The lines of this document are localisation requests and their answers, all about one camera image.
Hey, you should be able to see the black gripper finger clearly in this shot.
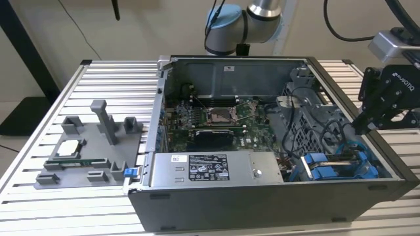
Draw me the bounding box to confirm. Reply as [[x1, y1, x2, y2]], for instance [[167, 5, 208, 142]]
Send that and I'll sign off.
[[371, 108, 420, 130], [352, 67, 383, 135]]

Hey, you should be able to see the hard disk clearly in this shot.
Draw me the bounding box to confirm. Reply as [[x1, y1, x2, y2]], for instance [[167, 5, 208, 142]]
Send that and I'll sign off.
[[301, 151, 371, 170]]

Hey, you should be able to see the blue disk carrier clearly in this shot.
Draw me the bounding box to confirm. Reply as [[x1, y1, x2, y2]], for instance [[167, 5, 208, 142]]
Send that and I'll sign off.
[[313, 159, 379, 179]]

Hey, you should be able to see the black RAM slot bank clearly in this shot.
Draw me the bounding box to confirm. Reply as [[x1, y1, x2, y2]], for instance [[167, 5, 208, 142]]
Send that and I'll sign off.
[[192, 124, 245, 130], [193, 95, 239, 105]]

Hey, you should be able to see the perforated metal drive cage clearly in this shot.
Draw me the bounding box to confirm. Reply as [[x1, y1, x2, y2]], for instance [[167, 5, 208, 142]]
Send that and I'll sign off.
[[267, 68, 355, 153]]

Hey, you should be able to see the metal socket cover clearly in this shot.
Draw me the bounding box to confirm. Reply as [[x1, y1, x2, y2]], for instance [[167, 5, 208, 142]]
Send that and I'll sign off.
[[236, 102, 260, 120]]

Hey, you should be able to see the green Dell motherboard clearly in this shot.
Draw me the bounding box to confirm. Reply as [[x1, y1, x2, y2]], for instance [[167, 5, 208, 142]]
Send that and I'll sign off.
[[163, 98, 283, 153]]

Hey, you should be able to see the CPU socket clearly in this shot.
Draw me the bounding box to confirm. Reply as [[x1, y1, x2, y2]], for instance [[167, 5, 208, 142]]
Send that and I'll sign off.
[[205, 107, 239, 125]]

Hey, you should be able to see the black graphics card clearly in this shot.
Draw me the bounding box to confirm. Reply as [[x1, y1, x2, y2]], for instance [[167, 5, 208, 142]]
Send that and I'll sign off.
[[193, 129, 236, 148]]

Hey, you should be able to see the black open PC case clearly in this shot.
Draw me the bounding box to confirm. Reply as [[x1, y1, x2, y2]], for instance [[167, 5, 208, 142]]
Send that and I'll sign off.
[[123, 54, 420, 233]]

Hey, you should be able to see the silver power supply unit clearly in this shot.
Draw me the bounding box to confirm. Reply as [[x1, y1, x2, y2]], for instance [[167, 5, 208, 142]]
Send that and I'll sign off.
[[149, 151, 285, 187]]

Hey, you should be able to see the black antenna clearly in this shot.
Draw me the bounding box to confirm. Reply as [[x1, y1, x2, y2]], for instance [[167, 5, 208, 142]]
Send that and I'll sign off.
[[111, 0, 121, 22]]

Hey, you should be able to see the grey parts rack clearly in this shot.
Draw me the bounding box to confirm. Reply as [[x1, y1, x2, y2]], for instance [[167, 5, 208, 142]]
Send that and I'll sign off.
[[35, 99, 144, 190]]

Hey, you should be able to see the green RAM stick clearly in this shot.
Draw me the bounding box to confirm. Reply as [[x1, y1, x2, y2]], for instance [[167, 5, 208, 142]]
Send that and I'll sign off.
[[48, 159, 109, 167]]

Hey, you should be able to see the silver CPU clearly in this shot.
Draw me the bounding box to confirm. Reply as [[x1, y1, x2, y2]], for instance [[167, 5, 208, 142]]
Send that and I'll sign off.
[[57, 140, 83, 158]]

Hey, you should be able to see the silver wrist mount block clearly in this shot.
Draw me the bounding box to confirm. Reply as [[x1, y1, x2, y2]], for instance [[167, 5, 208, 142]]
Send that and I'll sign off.
[[367, 29, 420, 65]]

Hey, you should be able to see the light blue data wire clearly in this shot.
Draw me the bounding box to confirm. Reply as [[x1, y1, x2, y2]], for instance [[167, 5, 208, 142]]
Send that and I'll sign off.
[[333, 137, 365, 158]]

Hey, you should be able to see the black cable conduit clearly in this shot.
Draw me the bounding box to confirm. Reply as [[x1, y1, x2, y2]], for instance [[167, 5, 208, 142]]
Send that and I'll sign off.
[[383, 0, 420, 34]]

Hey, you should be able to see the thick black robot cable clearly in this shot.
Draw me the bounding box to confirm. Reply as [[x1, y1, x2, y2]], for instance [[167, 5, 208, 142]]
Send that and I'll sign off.
[[323, 0, 376, 42]]

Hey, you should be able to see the red yellow power wire bundle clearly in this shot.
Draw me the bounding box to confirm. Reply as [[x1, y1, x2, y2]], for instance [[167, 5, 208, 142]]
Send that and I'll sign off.
[[277, 157, 293, 173]]

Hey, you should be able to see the thin wire locking lever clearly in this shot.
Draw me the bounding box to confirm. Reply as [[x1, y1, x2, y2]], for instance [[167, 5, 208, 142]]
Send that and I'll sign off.
[[192, 94, 208, 109]]

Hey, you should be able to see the black slanted post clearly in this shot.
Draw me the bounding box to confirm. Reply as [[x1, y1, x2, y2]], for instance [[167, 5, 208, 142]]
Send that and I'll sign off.
[[0, 0, 63, 99]]

